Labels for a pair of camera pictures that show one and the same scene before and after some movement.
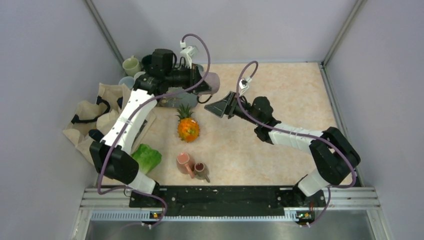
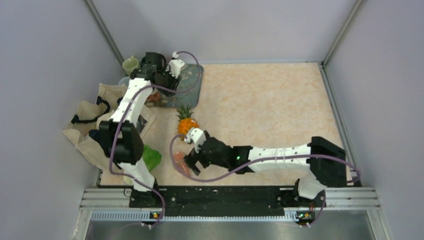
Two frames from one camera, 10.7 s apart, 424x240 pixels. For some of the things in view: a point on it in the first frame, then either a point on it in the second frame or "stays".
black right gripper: (227, 106) -> (191, 161)
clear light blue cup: (128, 81) stays
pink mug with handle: (185, 163) stays
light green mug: (131, 66) stays
